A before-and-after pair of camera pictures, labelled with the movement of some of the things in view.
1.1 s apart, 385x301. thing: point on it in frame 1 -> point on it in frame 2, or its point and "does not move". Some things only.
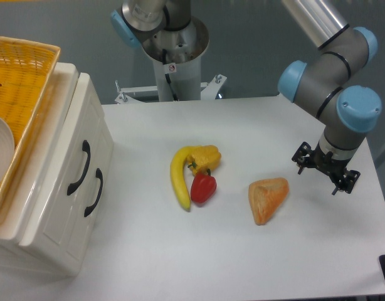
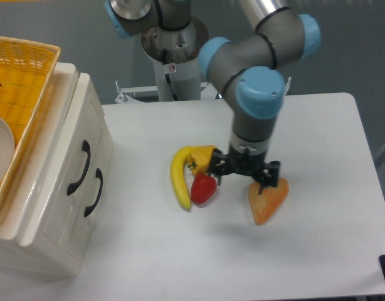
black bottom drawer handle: [100, 175] does not move
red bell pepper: [203, 187] does not move
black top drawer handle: [86, 147] does not move
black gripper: [336, 168] -> [237, 162]
